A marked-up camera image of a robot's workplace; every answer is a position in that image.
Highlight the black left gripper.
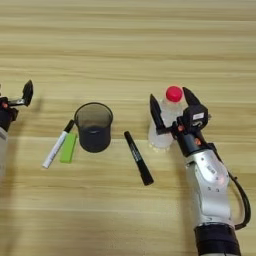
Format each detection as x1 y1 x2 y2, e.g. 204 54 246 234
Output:
0 79 34 133

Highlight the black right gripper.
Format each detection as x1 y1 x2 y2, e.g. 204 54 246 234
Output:
149 86 214 158

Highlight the clear bottle with red cap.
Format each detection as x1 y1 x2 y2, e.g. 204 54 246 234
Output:
147 85 185 153

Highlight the white marker with black cap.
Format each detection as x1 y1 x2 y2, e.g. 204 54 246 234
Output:
41 119 76 170

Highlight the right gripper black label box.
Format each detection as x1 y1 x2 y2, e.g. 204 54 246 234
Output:
181 104 210 133

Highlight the black marker pen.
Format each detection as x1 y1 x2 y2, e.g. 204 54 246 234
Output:
123 130 155 187

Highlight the green rectangular block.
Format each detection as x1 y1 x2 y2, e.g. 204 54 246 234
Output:
59 132 78 164

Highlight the dark translucent plastic cup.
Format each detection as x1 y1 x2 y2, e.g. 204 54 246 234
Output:
73 102 114 154

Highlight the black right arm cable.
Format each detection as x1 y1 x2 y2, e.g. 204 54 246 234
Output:
213 143 252 231

